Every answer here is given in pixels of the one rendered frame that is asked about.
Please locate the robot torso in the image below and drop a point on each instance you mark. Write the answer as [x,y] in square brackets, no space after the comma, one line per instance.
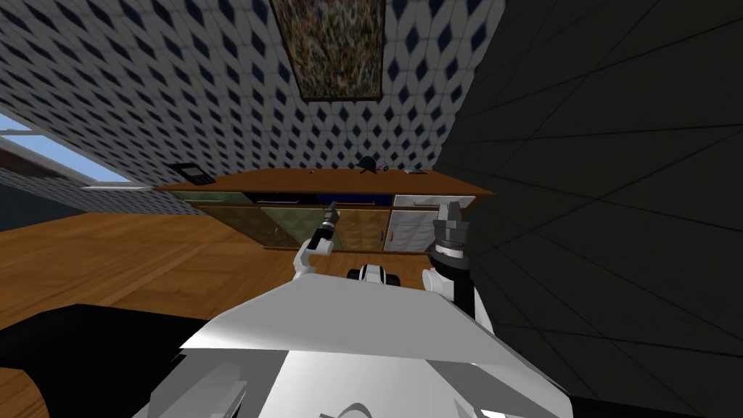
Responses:
[360,337]

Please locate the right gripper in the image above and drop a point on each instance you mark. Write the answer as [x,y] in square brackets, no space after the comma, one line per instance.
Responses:
[451,233]

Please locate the wooden sideboard with coloured doors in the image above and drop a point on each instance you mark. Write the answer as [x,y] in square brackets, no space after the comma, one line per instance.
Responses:
[325,181]

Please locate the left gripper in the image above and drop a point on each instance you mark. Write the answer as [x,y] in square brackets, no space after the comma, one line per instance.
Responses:
[330,219]

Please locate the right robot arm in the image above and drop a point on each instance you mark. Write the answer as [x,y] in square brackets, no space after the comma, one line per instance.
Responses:
[461,287]

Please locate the dark framed speckled wall picture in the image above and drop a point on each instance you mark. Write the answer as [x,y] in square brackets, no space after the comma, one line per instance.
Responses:
[336,46]

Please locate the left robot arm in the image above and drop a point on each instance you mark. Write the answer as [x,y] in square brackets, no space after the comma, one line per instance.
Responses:
[87,354]

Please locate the window with blue sky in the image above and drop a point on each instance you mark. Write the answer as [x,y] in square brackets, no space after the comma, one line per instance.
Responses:
[55,154]

